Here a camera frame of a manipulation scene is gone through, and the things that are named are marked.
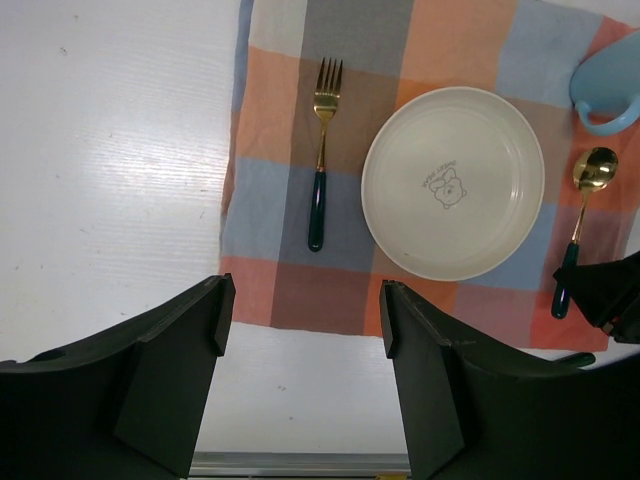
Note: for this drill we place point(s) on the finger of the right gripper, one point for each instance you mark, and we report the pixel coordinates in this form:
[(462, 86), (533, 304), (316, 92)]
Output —
[(607, 294)]

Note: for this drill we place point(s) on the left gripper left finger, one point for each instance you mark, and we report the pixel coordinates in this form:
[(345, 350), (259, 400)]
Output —
[(125, 403)]

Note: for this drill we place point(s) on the checkered orange blue cloth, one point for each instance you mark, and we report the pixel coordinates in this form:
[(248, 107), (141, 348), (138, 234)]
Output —
[(393, 52)]

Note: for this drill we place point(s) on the light blue mug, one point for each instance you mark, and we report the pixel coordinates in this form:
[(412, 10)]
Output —
[(605, 88)]

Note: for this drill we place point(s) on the gold knife green handle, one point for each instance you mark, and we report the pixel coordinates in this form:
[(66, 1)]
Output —
[(577, 360)]

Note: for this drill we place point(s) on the gold fork green handle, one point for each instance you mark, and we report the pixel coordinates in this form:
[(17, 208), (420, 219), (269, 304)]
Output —
[(325, 106)]

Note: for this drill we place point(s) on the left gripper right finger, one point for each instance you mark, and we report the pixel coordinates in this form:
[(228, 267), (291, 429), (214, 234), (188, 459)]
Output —
[(475, 408)]

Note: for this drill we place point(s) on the cream ceramic plate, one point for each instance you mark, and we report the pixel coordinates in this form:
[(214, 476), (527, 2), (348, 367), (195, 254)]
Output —
[(453, 183)]

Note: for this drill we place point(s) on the gold spoon green handle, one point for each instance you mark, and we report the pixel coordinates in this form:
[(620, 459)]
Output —
[(593, 171)]

